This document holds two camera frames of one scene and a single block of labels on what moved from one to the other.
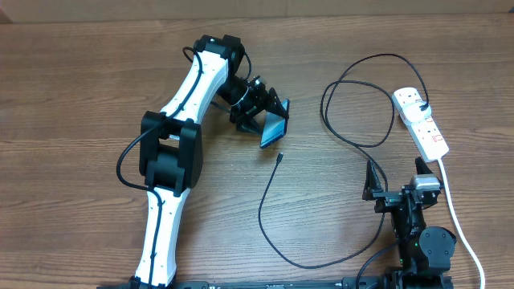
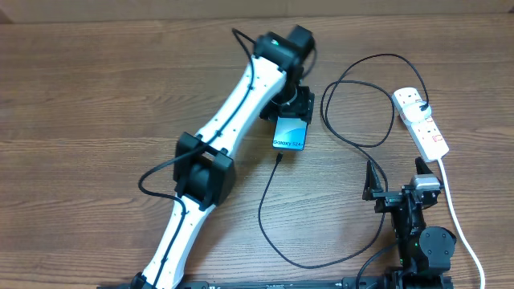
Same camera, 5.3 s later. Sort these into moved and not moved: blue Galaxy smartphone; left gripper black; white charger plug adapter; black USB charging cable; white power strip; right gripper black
Moved: blue Galaxy smartphone; left gripper black
Not moved: white power strip; white charger plug adapter; right gripper black; black USB charging cable
